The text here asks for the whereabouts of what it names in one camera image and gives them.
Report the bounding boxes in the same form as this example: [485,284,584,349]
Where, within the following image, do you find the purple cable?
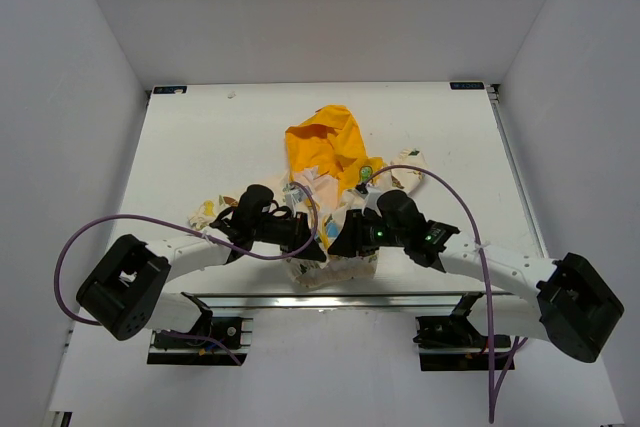
[364,164,529,424]
[53,180,320,366]

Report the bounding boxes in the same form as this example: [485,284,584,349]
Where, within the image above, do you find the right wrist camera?
[352,184,383,211]

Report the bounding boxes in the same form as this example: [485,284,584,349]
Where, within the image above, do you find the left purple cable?
[53,180,320,366]

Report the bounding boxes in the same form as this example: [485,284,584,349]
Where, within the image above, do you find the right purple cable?
[364,164,529,424]

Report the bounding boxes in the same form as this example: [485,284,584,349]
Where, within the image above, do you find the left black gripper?
[251,211,326,262]

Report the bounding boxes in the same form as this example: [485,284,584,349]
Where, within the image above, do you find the yellow cream dinosaur print jacket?
[187,105,427,289]

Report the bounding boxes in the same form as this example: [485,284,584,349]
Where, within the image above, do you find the right blue table label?
[449,81,485,90]

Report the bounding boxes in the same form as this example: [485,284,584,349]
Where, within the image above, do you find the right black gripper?
[328,209,408,258]

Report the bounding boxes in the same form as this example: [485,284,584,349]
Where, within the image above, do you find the left blue table label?
[152,85,187,95]

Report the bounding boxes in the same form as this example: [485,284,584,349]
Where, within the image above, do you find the aluminium table front rail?
[195,293,463,311]

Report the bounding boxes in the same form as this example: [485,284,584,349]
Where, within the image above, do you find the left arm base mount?
[146,293,253,367]

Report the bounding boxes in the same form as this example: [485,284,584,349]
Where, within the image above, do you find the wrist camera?
[282,182,307,213]
[352,184,383,211]

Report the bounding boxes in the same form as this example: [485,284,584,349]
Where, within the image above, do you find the blue table label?
[152,85,187,95]
[449,81,485,90]

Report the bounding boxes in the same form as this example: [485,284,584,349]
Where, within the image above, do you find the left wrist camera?
[282,182,307,213]

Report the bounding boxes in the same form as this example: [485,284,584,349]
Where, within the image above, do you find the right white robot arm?
[328,190,624,363]

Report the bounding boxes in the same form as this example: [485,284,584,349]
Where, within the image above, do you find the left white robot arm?
[76,184,326,346]

